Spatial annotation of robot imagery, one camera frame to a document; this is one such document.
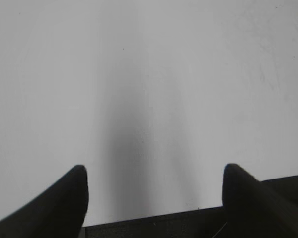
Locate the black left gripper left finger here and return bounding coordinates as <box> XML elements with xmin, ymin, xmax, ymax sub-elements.
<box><xmin>0</xmin><ymin>165</ymin><xmax>89</xmax><ymax>238</ymax></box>

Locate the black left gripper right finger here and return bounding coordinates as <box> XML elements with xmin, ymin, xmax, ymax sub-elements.
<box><xmin>222</xmin><ymin>164</ymin><xmax>298</xmax><ymax>238</ymax></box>

